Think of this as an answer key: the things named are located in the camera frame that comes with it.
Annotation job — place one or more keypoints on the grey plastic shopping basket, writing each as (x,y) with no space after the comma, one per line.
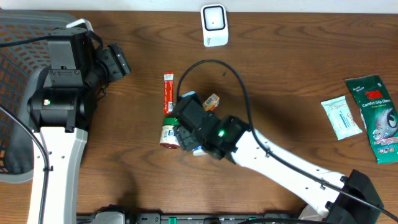
(21,63)

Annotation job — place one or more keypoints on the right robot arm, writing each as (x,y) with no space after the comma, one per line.
(330,196)

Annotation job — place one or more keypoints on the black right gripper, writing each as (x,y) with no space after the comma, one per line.
(185,139)

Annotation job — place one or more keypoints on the white barcode scanner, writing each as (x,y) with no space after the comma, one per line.
(214,25)

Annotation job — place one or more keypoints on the orange Kleenex tissue pack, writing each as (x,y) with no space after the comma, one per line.
(211,103)

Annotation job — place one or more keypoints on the white cotton swab tub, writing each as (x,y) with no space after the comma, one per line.
(199,152)

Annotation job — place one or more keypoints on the black mounting rail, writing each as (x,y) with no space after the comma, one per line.
(156,218)

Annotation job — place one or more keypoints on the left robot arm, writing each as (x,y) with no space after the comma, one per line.
(60,114)

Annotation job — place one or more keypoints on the mint green wipes pack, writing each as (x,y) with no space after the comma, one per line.
(340,117)

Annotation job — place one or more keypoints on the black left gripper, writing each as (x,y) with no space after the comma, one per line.
(119,61)

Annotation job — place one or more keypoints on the red box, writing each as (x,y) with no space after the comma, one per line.
(168,92)

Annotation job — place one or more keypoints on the green lid jar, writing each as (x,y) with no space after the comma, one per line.
(168,138)

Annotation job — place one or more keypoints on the green 3M gloves package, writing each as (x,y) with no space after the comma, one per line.
(379,115)

